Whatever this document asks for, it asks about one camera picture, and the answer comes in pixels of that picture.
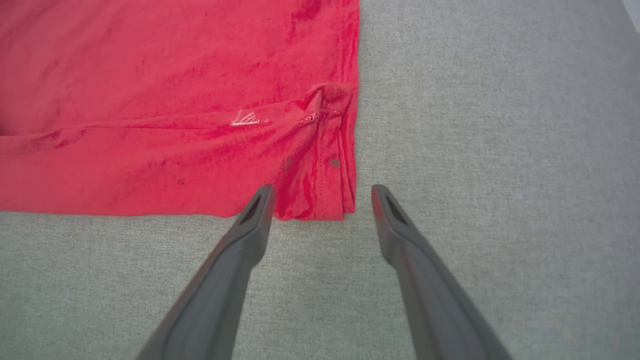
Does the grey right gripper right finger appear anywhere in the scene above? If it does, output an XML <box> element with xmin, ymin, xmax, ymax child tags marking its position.
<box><xmin>370</xmin><ymin>184</ymin><xmax>512</xmax><ymax>360</ymax></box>

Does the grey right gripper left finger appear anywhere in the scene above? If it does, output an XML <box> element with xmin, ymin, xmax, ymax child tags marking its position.
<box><xmin>136</xmin><ymin>184</ymin><xmax>276</xmax><ymax>360</ymax></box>

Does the red and white jersey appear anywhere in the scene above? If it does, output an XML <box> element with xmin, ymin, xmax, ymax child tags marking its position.
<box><xmin>0</xmin><ymin>0</ymin><xmax>361</xmax><ymax>222</ymax></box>

